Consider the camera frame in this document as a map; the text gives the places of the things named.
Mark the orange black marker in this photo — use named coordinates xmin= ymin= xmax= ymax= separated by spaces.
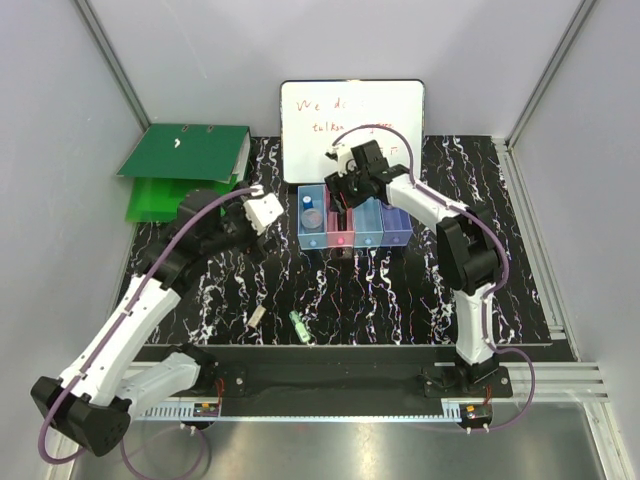
xmin=338 ymin=211 xmax=352 ymax=232

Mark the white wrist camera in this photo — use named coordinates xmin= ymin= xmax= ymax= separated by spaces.
xmin=325 ymin=144 xmax=357 ymax=177
xmin=243 ymin=193 xmax=284 ymax=236

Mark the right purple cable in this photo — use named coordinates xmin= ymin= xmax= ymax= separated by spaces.
xmin=332 ymin=124 xmax=537 ymax=435

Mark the beige correction tape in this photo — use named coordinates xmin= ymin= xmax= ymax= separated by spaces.
xmin=247 ymin=305 xmax=266 ymax=329

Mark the pink bin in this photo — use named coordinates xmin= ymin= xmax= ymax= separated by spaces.
xmin=325 ymin=188 xmax=355 ymax=248

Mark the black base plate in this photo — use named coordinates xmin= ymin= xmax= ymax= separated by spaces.
xmin=210 ymin=346 xmax=513 ymax=420

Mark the white dry-erase board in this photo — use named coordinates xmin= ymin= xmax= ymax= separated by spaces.
xmin=280 ymin=79 xmax=426 ymax=184

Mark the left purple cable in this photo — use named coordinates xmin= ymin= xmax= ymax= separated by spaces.
xmin=38 ymin=185 xmax=264 ymax=479

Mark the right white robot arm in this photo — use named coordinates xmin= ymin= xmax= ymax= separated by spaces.
xmin=325 ymin=140 xmax=507 ymax=397

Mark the right circuit board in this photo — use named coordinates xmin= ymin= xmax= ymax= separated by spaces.
xmin=464 ymin=403 xmax=493 ymax=420

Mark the light green folder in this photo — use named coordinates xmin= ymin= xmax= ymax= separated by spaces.
xmin=125 ymin=175 xmax=238 ymax=223

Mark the circuit board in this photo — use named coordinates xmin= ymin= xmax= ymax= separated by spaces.
xmin=193 ymin=402 xmax=221 ymax=417
xmin=464 ymin=403 xmax=493 ymax=420

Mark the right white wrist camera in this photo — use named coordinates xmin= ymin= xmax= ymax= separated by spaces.
xmin=325 ymin=144 xmax=357 ymax=177

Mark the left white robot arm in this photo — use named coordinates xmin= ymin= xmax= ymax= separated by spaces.
xmin=30 ymin=185 xmax=283 ymax=465

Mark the small clear glue bottle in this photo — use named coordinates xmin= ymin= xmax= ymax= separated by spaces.
xmin=300 ymin=195 xmax=324 ymax=231

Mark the black marble pattern mat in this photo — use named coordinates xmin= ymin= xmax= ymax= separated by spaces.
xmin=148 ymin=135 xmax=551 ymax=346

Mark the light blue bin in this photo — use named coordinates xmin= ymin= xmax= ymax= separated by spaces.
xmin=353 ymin=198 xmax=384 ymax=248
xmin=297 ymin=184 xmax=328 ymax=250

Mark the green ring binder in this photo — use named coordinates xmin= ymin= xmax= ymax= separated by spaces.
xmin=117 ymin=124 xmax=251 ymax=184

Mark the left circuit board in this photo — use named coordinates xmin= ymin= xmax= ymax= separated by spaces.
xmin=193 ymin=402 xmax=221 ymax=417

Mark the green white correction tape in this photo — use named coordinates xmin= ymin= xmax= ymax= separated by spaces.
xmin=289 ymin=311 xmax=311 ymax=344

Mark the purple cable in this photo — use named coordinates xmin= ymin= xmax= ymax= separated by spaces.
xmin=332 ymin=124 xmax=537 ymax=435
xmin=38 ymin=185 xmax=264 ymax=479

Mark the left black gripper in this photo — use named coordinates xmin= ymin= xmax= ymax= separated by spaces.
xmin=203 ymin=182 xmax=283 ymax=263

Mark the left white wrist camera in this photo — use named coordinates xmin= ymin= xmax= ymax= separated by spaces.
xmin=243 ymin=193 xmax=284 ymax=236

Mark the purple bin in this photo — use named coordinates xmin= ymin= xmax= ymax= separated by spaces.
xmin=374 ymin=200 xmax=413 ymax=248

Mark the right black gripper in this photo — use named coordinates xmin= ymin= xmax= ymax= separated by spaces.
xmin=324 ymin=164 xmax=369 ymax=216

